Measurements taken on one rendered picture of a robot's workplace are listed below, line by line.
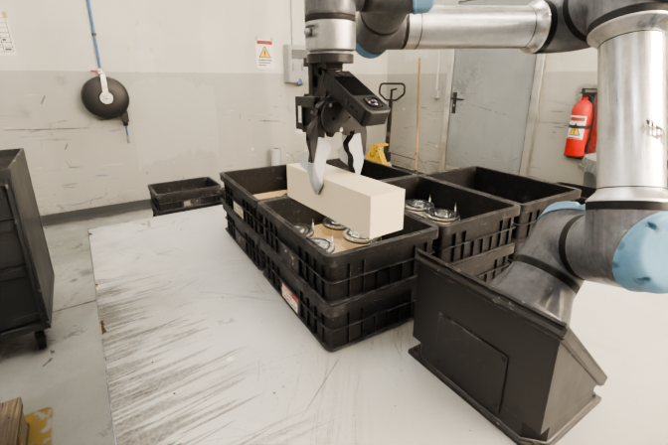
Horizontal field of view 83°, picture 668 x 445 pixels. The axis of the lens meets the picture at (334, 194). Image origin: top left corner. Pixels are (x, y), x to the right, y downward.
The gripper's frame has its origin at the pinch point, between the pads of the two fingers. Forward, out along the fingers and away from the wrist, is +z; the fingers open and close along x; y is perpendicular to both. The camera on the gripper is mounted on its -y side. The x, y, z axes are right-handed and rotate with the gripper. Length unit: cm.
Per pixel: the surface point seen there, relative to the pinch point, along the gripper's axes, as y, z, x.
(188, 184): 216, 52, -24
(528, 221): 3, 22, -67
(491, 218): 3, 17, -48
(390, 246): 4.6, 16.9, -16.3
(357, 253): 5.1, 16.5, -8.1
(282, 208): 43.5, 18.3, -11.0
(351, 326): 6.4, 33.8, -7.8
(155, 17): 357, -73, -43
